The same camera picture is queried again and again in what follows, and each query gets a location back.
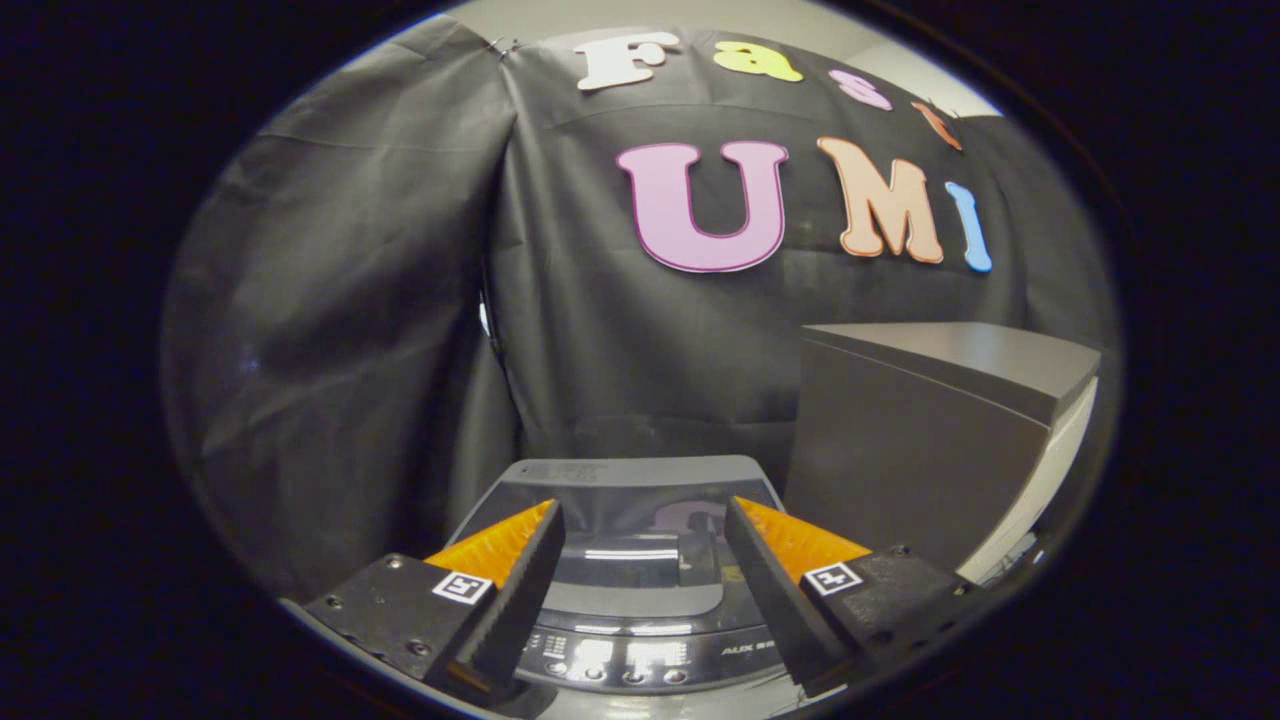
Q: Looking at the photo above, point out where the black backdrop cloth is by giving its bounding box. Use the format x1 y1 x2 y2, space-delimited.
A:
160 15 1116 601

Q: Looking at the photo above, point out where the beige cabinet with grey top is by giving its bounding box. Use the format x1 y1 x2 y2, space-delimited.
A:
785 322 1101 586

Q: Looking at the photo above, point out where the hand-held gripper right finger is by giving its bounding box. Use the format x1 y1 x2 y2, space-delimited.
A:
724 497 987 693

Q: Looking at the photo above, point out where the grey washing machine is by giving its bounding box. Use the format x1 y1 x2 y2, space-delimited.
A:
440 455 801 701

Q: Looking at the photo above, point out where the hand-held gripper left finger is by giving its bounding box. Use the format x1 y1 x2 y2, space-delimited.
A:
298 500 567 697

